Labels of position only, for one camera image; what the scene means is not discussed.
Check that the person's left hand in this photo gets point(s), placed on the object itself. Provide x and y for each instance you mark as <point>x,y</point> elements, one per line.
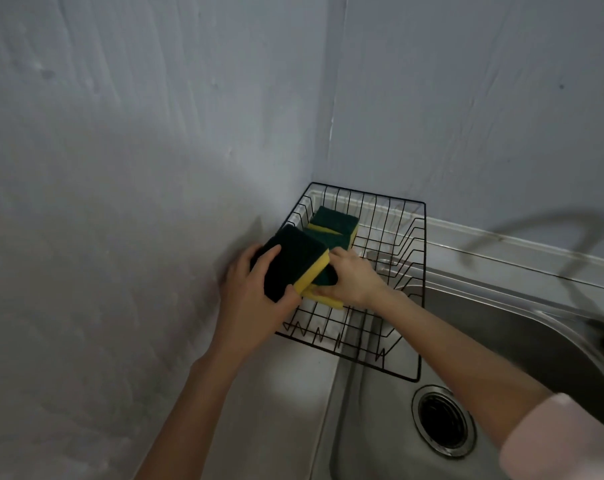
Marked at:
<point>247,309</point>

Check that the person's right hand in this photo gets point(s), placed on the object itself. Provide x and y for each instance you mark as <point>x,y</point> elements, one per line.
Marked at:
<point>359,284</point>

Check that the person's right thumb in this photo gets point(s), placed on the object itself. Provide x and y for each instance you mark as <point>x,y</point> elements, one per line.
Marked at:
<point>341,258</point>

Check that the person's left thumb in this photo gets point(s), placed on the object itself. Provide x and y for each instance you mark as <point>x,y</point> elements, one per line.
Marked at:
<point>291,296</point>

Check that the green and yellow sponge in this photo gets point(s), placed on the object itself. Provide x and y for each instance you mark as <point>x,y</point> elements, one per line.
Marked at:
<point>327,277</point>
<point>334,218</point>
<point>292,254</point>
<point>338,240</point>

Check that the person's left forearm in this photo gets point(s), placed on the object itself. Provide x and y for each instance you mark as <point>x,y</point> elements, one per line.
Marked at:
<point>202,404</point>

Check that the person's right forearm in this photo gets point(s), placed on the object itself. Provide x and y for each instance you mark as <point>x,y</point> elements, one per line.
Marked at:
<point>457,354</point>

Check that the metal sink drain strainer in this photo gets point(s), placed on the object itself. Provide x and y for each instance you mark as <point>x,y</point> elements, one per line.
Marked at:
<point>443,420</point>

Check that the pink sleeve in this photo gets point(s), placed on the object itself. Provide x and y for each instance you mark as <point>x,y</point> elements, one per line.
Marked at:
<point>567,439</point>

